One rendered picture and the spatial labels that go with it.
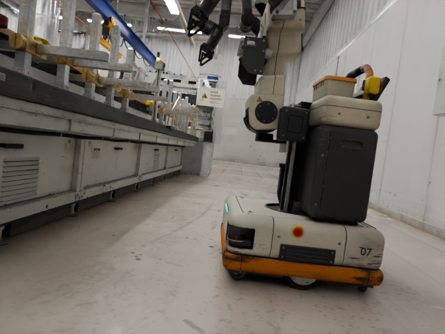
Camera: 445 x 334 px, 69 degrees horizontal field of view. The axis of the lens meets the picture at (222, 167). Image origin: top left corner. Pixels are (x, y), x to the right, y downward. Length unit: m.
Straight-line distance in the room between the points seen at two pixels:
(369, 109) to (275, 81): 0.42
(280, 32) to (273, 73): 0.18
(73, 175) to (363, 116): 1.67
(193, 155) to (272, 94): 4.62
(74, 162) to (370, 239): 1.70
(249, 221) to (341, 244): 0.38
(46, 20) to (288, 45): 6.17
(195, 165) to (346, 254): 4.84
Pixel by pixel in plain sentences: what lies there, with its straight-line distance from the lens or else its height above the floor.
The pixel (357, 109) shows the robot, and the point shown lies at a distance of 1.46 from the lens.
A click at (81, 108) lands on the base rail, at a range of 1.62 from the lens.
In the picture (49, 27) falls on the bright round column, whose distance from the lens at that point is 7.37.
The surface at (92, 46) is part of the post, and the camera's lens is 1.80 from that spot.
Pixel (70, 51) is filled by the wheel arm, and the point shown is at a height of 0.81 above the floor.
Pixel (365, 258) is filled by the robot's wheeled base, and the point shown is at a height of 0.16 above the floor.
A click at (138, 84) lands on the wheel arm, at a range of 1.72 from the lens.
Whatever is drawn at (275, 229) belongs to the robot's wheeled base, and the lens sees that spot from 1.35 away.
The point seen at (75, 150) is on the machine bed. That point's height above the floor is 0.42.
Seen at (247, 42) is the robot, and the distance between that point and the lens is 1.55.
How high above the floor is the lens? 0.53
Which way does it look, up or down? 3 degrees down
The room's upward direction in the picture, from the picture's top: 7 degrees clockwise
